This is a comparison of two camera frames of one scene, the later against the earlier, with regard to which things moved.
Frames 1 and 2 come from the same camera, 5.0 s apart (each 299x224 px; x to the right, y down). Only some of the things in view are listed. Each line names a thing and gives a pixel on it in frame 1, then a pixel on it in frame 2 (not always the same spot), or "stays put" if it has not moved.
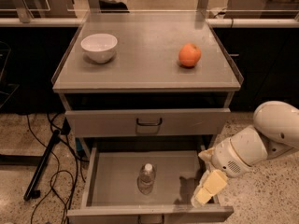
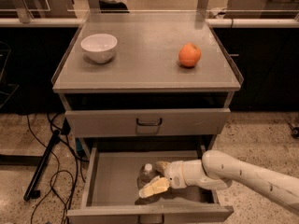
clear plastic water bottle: [146, 177] stays put
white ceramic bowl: [99, 47] stays put
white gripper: [223, 157] → [174, 174]
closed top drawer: [148, 122] stays put
